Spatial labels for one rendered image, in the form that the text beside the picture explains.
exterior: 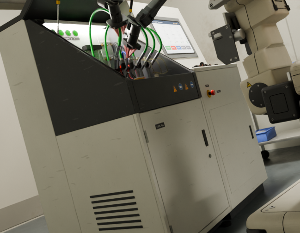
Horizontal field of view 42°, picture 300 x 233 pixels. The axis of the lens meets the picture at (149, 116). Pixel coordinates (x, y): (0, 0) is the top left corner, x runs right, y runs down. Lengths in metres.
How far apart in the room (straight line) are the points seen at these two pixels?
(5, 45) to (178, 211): 1.37
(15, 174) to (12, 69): 2.24
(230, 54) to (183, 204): 0.81
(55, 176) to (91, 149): 0.34
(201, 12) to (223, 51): 3.51
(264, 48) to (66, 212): 1.40
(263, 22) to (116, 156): 0.93
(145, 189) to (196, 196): 0.37
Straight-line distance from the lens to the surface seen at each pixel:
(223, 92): 2.74
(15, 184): 4.54
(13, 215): 4.52
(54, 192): 2.37
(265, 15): 1.69
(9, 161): 4.53
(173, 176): 2.02
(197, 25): 5.26
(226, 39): 1.72
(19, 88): 2.43
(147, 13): 2.19
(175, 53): 2.84
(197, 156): 2.25
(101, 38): 2.70
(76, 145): 2.15
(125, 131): 1.91
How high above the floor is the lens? 0.76
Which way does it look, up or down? level
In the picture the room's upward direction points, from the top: 15 degrees counter-clockwise
